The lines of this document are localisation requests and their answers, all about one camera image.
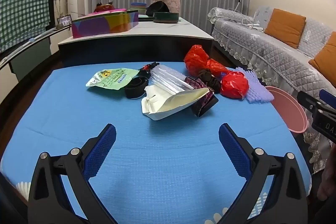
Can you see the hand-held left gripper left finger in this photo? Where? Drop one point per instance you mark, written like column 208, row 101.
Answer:
column 102, row 150

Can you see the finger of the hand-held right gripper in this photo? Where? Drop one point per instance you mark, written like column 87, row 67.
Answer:
column 328, row 98
column 307, row 102

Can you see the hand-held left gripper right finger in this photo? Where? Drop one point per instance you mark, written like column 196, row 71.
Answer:
column 233, row 150

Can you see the pink plastic bin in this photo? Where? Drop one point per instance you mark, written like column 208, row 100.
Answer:
column 288, row 111

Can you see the pale bubble wrap sheet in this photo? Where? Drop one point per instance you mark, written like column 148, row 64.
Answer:
column 258, row 92

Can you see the dark patterned wrapper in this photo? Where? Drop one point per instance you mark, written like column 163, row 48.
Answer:
column 206, row 104

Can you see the black elastic band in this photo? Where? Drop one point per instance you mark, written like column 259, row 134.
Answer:
column 132, row 92

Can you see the small red plastic bag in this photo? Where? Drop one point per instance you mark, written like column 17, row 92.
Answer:
column 233, row 85

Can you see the green snack pouch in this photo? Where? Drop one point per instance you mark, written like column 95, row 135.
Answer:
column 111, row 78

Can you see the brown scrunchie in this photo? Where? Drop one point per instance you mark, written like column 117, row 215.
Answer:
column 210, row 79

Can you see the white paper bag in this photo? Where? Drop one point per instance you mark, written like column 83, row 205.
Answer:
column 162, row 106

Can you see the black red hair bow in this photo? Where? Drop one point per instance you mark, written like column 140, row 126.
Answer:
column 147, row 69

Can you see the clear plastic packaging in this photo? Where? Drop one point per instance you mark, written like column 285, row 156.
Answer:
column 168, row 81

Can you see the large red plastic bag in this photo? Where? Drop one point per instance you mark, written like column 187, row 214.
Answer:
column 197, row 60

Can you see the orange cushion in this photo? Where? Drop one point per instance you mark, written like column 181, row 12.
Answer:
column 326, row 61
column 284, row 27

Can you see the blue foam mat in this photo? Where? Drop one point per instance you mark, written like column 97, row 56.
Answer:
column 147, row 150

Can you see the grey quilted sofa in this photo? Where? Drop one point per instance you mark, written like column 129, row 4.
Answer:
column 278, row 64

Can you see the dark television cabinet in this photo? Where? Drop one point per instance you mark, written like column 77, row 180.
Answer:
column 29, row 56

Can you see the colourful rectangular box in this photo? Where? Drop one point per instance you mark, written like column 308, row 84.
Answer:
column 102, row 24

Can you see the white coffee table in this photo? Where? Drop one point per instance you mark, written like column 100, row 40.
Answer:
column 157, row 32

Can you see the white rod with blue tip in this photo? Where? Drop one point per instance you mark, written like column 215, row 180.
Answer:
column 26, row 43

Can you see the brown teapot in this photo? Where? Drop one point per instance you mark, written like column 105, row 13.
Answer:
column 105, row 7

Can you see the dark green round tin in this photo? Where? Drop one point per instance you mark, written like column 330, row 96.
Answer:
column 166, row 17

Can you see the stack of coloured bowls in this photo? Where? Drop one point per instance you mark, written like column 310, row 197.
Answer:
column 138, row 7

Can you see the black handbag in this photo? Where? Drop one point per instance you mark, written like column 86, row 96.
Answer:
column 157, row 7

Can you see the bamboo plant in vase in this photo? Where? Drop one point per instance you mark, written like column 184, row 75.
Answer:
column 60, row 2

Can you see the black television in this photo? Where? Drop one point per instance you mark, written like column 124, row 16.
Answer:
column 51, row 3

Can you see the green checkered cloth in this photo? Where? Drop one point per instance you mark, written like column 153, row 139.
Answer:
column 23, row 14

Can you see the pink fabric basket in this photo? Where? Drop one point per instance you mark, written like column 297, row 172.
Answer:
column 172, row 2

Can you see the small photo frame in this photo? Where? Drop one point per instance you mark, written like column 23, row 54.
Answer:
column 64, row 20

